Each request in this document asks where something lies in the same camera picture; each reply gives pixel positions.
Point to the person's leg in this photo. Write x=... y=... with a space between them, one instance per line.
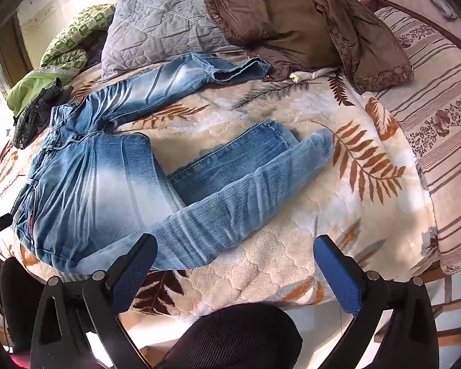
x=19 y=303
x=238 y=338

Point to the striped floral bedsheet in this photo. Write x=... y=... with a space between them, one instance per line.
x=438 y=130

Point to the person's left leg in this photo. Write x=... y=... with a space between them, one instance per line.
x=19 y=303

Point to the person's right leg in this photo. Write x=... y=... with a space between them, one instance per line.
x=238 y=338

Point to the small white cloth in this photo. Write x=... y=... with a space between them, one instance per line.
x=315 y=73

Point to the blue denim pants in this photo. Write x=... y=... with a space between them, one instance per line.
x=100 y=184

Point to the green patterned cloth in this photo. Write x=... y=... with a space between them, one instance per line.
x=73 y=38

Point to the wooden door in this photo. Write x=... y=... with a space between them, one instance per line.
x=11 y=50

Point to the grey quilted pillow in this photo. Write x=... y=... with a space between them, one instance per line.
x=157 y=23

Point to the dark grey jeans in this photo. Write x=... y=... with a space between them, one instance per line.
x=34 y=119

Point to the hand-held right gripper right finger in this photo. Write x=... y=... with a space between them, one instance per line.
x=340 y=276

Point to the plain green cloth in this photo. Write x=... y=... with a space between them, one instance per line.
x=27 y=88

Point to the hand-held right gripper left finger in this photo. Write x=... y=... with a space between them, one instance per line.
x=132 y=276

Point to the brown jacket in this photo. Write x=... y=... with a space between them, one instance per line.
x=276 y=19

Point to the leaf-patterned fleece blanket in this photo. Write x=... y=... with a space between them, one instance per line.
x=292 y=238

